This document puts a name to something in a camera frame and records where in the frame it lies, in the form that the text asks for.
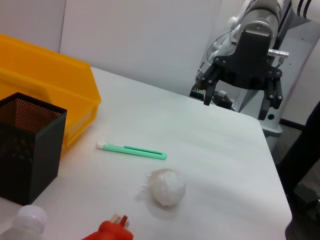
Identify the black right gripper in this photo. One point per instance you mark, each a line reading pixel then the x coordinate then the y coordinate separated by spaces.
pixel 250 62

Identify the green white toothbrush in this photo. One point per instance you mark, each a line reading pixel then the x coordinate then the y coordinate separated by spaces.
pixel 140 151

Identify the white paper ball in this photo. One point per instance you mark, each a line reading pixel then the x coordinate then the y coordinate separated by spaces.
pixel 167 187

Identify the beige eraser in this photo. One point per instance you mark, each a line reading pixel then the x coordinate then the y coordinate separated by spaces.
pixel 116 218

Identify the red plastic strawberry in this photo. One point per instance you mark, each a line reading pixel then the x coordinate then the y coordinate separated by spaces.
pixel 110 231

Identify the clear green-label water bottle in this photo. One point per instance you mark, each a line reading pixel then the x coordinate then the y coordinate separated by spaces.
pixel 30 217

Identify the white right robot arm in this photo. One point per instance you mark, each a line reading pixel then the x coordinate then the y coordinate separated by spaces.
pixel 262 17

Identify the black mesh pen holder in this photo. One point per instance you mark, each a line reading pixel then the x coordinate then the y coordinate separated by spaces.
pixel 45 155

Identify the grey robot torso column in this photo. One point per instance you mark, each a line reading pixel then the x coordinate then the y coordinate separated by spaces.
pixel 295 75

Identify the yellow plastic storage bin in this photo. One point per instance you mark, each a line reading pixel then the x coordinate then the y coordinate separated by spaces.
pixel 50 75

